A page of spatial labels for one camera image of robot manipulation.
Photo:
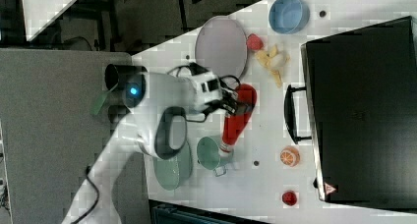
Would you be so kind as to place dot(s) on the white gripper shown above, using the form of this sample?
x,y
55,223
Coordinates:
x,y
209,95

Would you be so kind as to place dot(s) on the red ketchup bottle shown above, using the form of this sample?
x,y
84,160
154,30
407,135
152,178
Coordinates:
x,y
234,125

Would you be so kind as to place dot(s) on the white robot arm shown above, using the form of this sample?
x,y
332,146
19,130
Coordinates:
x,y
160,105

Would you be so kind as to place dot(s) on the green oval strainer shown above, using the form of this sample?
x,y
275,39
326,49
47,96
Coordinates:
x,y
173,172

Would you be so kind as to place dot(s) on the grey round plate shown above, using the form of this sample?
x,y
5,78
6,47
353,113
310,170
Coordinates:
x,y
221,48

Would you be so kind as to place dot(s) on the peeled toy banana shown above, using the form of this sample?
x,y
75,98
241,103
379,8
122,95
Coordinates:
x,y
273,61

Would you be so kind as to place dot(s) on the toy strawberry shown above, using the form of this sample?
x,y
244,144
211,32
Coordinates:
x,y
254,42

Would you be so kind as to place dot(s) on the toy orange half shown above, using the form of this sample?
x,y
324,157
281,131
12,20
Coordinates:
x,y
290,156

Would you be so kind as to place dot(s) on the small red toy fruit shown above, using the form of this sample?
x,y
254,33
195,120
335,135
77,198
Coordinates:
x,y
289,198

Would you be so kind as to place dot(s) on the blue bowl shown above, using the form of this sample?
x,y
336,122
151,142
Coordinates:
x,y
288,16

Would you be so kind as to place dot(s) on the black cup holding spatula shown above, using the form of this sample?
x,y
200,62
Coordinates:
x,y
116,76

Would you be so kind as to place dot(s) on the black toaster oven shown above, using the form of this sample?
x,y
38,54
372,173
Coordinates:
x,y
361,93

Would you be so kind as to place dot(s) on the blue metal frame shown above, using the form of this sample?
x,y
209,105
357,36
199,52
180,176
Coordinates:
x,y
168,213

